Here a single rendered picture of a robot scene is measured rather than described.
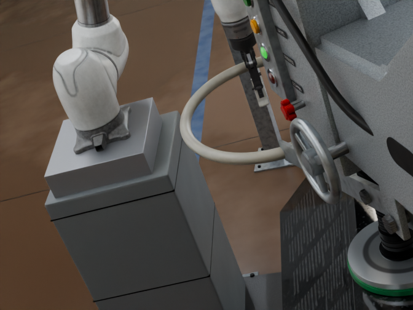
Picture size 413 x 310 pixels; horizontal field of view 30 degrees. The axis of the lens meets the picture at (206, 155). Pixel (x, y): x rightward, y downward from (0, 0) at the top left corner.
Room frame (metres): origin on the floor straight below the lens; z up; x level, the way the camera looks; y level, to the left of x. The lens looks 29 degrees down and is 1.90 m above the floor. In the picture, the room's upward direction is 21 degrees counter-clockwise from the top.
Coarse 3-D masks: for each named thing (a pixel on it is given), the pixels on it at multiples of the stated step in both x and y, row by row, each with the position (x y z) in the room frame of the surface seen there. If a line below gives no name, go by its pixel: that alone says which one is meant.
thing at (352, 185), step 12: (288, 144) 1.54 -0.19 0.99; (288, 156) 1.54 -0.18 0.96; (348, 180) 1.18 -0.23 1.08; (360, 180) 1.13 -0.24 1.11; (348, 192) 1.20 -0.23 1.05; (360, 192) 1.11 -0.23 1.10; (372, 192) 1.08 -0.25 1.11; (372, 204) 1.10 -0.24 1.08; (384, 216) 0.97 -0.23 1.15; (408, 216) 0.96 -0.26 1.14; (396, 228) 0.95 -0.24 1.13
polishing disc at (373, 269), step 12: (372, 228) 1.26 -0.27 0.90; (360, 240) 1.24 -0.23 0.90; (372, 240) 1.22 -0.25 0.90; (348, 252) 1.21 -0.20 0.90; (360, 252) 1.20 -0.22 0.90; (372, 252) 1.19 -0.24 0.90; (360, 264) 1.17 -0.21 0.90; (372, 264) 1.15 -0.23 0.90; (384, 264) 1.14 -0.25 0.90; (396, 264) 1.13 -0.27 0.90; (408, 264) 1.12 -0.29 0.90; (360, 276) 1.14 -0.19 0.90; (372, 276) 1.12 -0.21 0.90; (384, 276) 1.11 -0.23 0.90; (396, 276) 1.10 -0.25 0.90; (408, 276) 1.09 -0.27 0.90; (384, 288) 1.09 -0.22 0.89; (396, 288) 1.08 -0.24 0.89
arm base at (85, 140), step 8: (120, 112) 2.16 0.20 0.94; (128, 112) 2.23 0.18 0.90; (112, 120) 2.12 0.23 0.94; (120, 120) 2.14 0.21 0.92; (128, 120) 2.19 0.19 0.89; (104, 128) 2.11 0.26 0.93; (112, 128) 2.12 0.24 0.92; (120, 128) 2.12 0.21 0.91; (128, 128) 2.14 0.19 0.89; (80, 136) 2.14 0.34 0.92; (88, 136) 2.12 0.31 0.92; (96, 136) 2.10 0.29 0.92; (104, 136) 2.10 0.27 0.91; (112, 136) 2.10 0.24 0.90; (120, 136) 2.09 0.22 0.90; (128, 136) 2.09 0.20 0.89; (80, 144) 2.12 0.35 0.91; (88, 144) 2.11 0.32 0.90; (96, 144) 2.06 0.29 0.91; (104, 144) 2.08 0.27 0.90; (80, 152) 2.11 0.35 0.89
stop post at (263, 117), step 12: (240, 60) 3.10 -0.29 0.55; (252, 84) 3.10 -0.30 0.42; (252, 96) 3.10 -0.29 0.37; (252, 108) 3.11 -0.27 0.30; (264, 108) 3.09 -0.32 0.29; (264, 120) 3.10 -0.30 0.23; (264, 132) 3.10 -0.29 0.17; (276, 132) 3.10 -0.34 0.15; (264, 144) 3.11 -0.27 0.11; (276, 144) 3.09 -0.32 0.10; (264, 168) 3.07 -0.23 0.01; (276, 168) 3.04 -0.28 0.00
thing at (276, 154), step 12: (228, 72) 2.03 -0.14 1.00; (240, 72) 2.03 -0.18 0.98; (204, 84) 2.00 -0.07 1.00; (216, 84) 2.00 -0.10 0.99; (192, 96) 1.96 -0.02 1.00; (204, 96) 1.97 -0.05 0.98; (192, 108) 1.91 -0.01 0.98; (180, 120) 1.87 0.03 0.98; (192, 144) 1.74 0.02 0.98; (204, 156) 1.68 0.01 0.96; (216, 156) 1.65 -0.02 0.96; (228, 156) 1.63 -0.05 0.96; (240, 156) 1.61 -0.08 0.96; (252, 156) 1.60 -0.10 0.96; (264, 156) 1.58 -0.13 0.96; (276, 156) 1.57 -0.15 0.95
